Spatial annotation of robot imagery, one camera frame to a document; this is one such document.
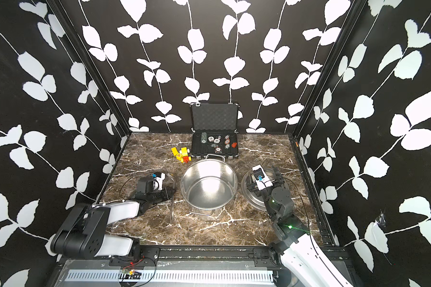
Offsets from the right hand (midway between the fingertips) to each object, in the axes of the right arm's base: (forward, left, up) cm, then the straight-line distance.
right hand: (260, 165), depth 72 cm
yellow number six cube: (+23, +43, -25) cm, 54 cm away
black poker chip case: (+44, +22, -22) cm, 54 cm away
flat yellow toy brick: (+28, +47, -26) cm, 60 cm away
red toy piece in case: (+33, +9, -24) cm, 42 cm away
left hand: (+2, +40, -24) cm, 46 cm away
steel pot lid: (-5, -2, -26) cm, 27 cm away
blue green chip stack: (+38, +29, -23) cm, 53 cm away
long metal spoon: (-10, +41, -26) cm, 49 cm away
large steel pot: (+4, +24, -24) cm, 34 cm away
